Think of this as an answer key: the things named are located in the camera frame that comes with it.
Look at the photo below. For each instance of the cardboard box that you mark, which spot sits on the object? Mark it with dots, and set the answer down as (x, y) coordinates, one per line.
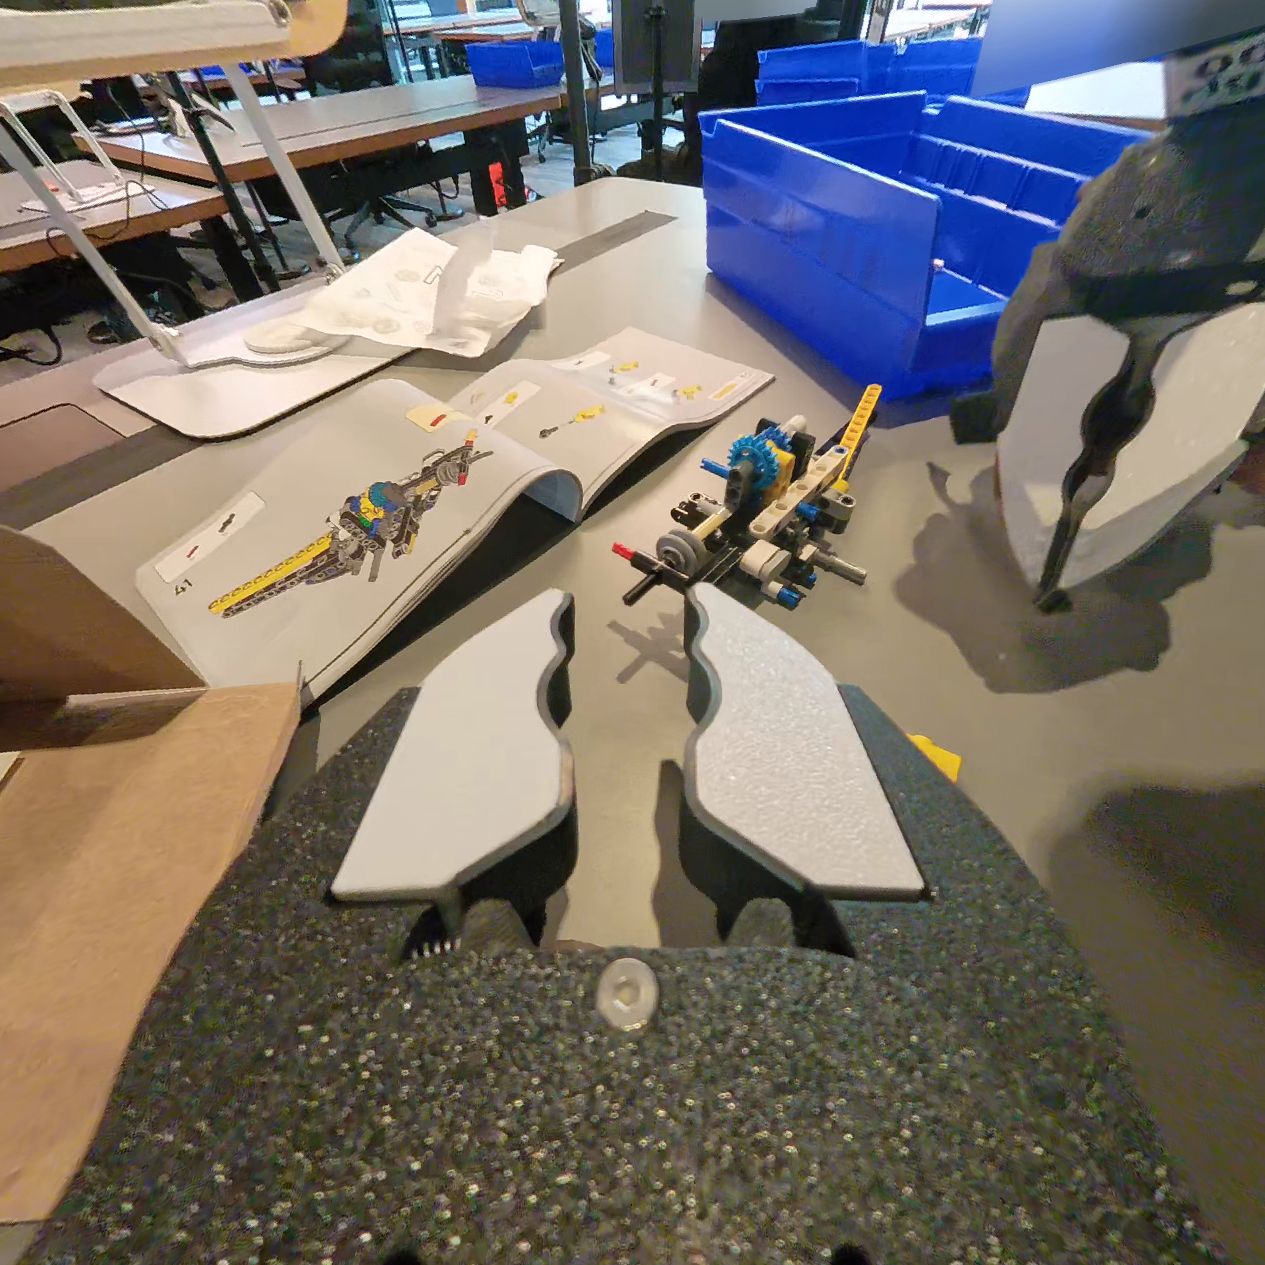
(99, 841)

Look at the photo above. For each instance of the large blue plastic bin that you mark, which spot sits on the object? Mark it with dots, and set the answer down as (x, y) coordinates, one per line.
(820, 257)

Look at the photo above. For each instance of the lego instruction booklet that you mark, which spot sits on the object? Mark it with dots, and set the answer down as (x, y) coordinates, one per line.
(297, 554)

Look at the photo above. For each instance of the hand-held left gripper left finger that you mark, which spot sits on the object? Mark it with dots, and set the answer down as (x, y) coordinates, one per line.
(475, 761)

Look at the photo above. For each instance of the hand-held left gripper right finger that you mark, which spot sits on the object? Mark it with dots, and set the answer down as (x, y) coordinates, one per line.
(791, 772)

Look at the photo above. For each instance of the long wooden desk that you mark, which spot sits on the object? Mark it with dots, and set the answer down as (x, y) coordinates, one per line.
(346, 124)

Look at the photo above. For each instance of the white desk stand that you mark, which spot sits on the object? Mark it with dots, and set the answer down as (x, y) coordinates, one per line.
(198, 396)

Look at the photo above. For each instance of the lego model assembly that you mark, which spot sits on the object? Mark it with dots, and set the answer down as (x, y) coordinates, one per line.
(761, 515)

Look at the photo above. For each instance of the small blue plastic bin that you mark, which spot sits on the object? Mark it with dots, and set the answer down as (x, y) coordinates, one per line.
(514, 66)

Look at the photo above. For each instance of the black pole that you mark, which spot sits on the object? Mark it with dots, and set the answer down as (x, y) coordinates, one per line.
(576, 120)

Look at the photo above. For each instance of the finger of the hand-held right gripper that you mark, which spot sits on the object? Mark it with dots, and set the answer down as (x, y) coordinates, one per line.
(1197, 406)
(1047, 415)

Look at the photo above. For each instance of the grey monitor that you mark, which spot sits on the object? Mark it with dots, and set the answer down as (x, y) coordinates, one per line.
(657, 45)

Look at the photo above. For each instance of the yellow lego connector piece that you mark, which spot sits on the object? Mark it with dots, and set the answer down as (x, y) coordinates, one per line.
(939, 760)

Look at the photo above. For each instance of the clear plastic bag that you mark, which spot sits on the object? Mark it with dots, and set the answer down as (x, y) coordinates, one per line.
(465, 268)

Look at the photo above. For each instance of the white printed parts bag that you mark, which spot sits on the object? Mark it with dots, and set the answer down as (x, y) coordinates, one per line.
(395, 298)

